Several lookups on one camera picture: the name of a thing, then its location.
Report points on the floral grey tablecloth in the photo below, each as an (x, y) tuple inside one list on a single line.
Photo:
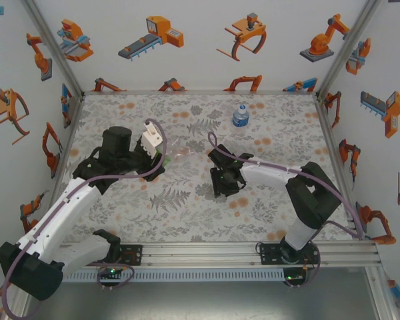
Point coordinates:
[(153, 110)]

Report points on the aluminium frame leg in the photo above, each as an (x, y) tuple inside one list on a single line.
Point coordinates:
[(20, 308), (383, 300)]

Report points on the clear unlabelled plastic bottle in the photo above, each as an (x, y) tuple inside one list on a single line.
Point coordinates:
[(183, 154)]

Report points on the blue label Pocari bottle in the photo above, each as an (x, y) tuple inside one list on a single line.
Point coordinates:
[(240, 120)]

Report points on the wide grooved aluminium rail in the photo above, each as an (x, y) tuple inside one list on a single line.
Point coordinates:
[(200, 256)]

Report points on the slim aluminium table rail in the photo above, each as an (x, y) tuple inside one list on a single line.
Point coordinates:
[(328, 133), (200, 92), (70, 133)]

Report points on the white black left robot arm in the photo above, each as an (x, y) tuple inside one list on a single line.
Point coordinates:
[(53, 220)]

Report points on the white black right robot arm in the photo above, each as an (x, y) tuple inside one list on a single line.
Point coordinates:
[(313, 196)]

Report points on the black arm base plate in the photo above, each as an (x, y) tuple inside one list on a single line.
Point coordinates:
[(266, 253), (136, 255)]

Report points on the aluminium corner post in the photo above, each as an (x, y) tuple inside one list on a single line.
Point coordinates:
[(53, 46), (346, 43)]

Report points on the small circuit board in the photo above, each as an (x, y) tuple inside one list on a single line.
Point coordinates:
[(110, 271), (295, 277)]

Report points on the grey metal panel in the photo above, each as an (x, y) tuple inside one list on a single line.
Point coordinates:
[(200, 300)]

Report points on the green label plastic bottle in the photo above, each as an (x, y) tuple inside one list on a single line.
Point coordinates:
[(166, 160)]

